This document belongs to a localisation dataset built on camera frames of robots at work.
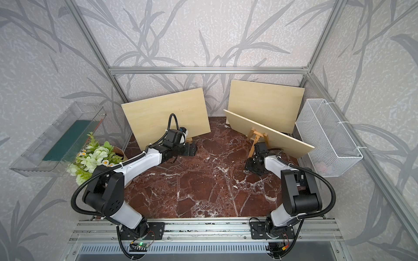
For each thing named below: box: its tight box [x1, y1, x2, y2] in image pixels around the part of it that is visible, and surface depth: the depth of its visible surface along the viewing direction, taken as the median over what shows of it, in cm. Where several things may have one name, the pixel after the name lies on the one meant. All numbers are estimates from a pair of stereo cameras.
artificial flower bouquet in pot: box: [66, 131, 125, 185], surface depth 65 cm
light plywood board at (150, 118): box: [120, 87, 212, 152], surface depth 93 cm
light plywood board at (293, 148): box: [223, 109, 316, 159], surface depth 74 cm
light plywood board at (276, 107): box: [227, 79, 306, 134], surface depth 103 cm
